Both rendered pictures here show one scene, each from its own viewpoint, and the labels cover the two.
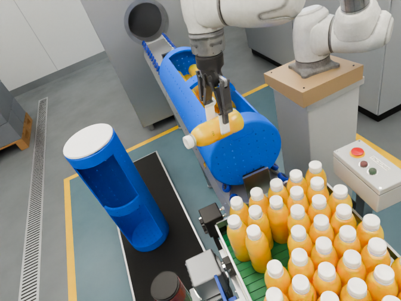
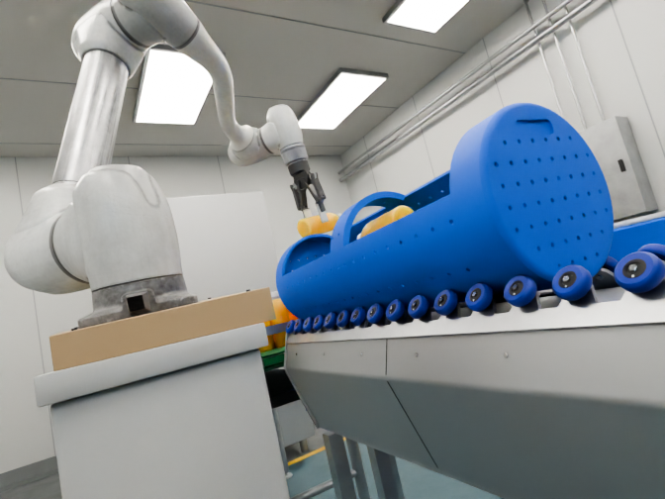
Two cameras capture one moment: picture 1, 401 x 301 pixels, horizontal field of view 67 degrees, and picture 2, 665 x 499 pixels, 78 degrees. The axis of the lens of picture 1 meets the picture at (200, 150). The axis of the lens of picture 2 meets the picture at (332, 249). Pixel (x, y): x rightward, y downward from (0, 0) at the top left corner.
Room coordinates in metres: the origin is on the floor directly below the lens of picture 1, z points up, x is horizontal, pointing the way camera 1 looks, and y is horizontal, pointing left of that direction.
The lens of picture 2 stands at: (2.10, -0.61, 1.00)
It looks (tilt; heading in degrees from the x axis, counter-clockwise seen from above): 7 degrees up; 157
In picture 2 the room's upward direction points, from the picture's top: 13 degrees counter-clockwise
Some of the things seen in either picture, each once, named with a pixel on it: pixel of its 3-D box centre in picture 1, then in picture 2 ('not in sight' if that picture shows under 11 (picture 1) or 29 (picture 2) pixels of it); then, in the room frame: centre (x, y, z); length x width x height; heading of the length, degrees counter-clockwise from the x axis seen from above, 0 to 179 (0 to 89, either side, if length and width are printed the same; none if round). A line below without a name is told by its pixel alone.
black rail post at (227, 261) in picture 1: (229, 266); not in sight; (0.52, 0.04, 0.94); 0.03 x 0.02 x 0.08; 6
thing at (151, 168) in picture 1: (154, 223); not in sight; (1.55, 0.52, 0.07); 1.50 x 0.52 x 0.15; 10
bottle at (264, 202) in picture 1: (261, 211); not in sight; (0.64, -0.12, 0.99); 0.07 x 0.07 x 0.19
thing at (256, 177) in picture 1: (256, 183); not in sight; (0.76, -0.15, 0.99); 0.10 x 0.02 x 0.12; 96
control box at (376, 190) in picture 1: (367, 173); not in sight; (0.58, -0.46, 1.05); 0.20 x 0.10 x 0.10; 6
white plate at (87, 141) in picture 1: (88, 140); (637, 221); (1.41, 0.54, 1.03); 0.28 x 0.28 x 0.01
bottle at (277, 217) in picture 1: (279, 220); not in sight; (0.58, -0.16, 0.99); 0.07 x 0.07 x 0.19
